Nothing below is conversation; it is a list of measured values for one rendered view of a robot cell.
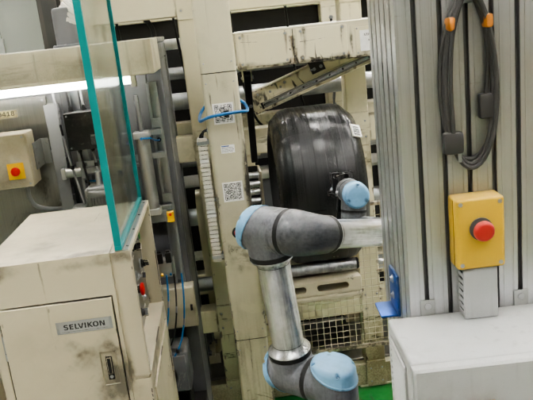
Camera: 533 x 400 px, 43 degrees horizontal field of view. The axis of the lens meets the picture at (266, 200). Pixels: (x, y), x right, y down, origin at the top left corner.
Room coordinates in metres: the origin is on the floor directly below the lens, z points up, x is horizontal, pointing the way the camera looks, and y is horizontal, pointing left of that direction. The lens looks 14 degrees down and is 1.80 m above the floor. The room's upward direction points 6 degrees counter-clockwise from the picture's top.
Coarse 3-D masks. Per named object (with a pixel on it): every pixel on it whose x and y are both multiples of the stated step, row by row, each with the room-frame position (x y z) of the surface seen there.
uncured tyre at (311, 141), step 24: (288, 120) 2.40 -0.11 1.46; (312, 120) 2.38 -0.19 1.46; (336, 120) 2.37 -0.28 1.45; (288, 144) 2.30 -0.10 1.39; (312, 144) 2.29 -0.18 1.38; (336, 144) 2.29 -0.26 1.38; (360, 144) 2.33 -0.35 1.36; (288, 168) 2.26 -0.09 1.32; (312, 168) 2.24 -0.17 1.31; (336, 168) 2.24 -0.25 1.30; (360, 168) 2.26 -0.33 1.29; (288, 192) 2.24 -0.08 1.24; (312, 192) 2.22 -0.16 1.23
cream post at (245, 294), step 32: (192, 0) 2.42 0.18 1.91; (224, 0) 2.42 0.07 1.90; (224, 32) 2.42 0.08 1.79; (224, 64) 2.42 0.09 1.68; (224, 96) 2.42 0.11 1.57; (224, 128) 2.42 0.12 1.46; (224, 160) 2.42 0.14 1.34; (224, 224) 2.42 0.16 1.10; (224, 256) 2.42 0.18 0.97; (256, 288) 2.42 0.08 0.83; (256, 320) 2.42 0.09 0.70; (256, 352) 2.42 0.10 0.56; (256, 384) 2.42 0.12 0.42
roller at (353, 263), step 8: (296, 264) 2.38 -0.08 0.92; (304, 264) 2.37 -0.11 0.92; (312, 264) 2.37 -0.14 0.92; (320, 264) 2.36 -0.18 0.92; (328, 264) 2.36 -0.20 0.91; (336, 264) 2.36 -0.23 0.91; (344, 264) 2.36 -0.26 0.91; (352, 264) 2.36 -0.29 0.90; (296, 272) 2.35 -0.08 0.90; (304, 272) 2.35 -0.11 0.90; (312, 272) 2.36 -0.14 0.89; (320, 272) 2.36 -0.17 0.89
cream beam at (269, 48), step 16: (240, 32) 2.83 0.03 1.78; (256, 32) 2.69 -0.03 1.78; (272, 32) 2.69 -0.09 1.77; (288, 32) 2.69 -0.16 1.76; (304, 32) 2.70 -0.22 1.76; (320, 32) 2.70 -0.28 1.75; (336, 32) 2.70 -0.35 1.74; (352, 32) 2.71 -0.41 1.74; (240, 48) 2.68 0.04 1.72; (256, 48) 2.69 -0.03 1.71; (272, 48) 2.69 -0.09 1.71; (288, 48) 2.69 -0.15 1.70; (304, 48) 2.70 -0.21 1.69; (320, 48) 2.70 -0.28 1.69; (336, 48) 2.70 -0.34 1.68; (352, 48) 2.71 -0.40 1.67; (240, 64) 2.68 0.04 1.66; (256, 64) 2.69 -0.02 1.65; (272, 64) 2.69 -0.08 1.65; (288, 64) 2.70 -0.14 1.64
